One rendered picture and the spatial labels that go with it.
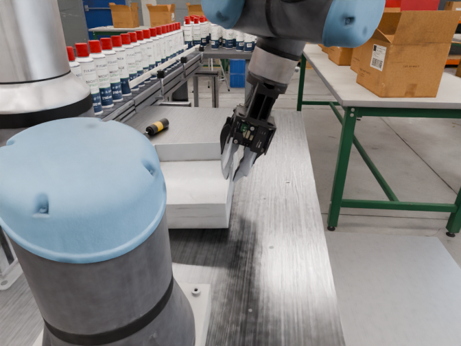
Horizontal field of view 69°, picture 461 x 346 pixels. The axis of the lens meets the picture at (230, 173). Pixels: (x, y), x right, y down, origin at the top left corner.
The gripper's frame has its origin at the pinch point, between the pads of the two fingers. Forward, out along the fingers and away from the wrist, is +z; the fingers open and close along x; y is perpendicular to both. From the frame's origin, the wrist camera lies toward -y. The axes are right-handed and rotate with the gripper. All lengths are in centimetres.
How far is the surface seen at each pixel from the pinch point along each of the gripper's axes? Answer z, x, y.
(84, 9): 92, -331, -749
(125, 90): 10, -39, -59
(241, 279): 4.7, 3.6, 23.2
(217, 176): 4.2, -2.0, -4.7
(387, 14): -47, 67, -137
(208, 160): 5.2, -4.5, -13.1
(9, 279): 14.8, -28.5, 24.3
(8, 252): 13.7, -30.9, 20.8
